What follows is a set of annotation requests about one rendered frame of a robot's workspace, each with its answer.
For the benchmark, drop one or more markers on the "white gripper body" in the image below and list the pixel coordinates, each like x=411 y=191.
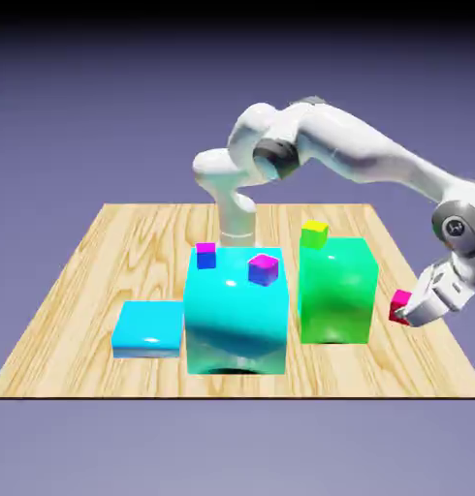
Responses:
x=427 y=304

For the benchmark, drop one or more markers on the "small red cube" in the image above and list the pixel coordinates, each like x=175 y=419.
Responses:
x=398 y=303

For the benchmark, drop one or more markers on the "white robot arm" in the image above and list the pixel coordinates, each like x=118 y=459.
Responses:
x=338 y=143

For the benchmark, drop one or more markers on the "small yellow cube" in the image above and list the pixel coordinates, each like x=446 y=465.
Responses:
x=314 y=232

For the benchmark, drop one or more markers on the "small purple cube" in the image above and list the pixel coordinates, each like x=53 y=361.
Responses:
x=205 y=255
x=263 y=270

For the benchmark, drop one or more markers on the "large green box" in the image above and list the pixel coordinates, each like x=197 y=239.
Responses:
x=336 y=294

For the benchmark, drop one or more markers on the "large cyan box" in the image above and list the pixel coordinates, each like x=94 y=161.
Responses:
x=237 y=314

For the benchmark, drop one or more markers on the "flat light blue box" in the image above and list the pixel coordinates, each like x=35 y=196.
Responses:
x=148 y=329

